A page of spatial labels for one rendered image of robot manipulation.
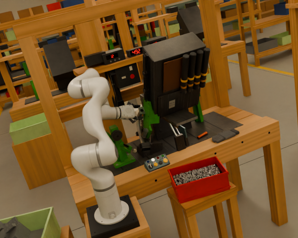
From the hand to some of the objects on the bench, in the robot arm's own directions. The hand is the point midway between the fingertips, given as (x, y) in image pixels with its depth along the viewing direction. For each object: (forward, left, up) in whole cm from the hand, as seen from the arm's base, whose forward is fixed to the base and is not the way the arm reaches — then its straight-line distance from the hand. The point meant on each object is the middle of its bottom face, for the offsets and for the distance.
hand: (140, 112), depth 237 cm
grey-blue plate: (-13, -26, -27) cm, 39 cm away
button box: (-31, 0, -30) cm, 44 cm away
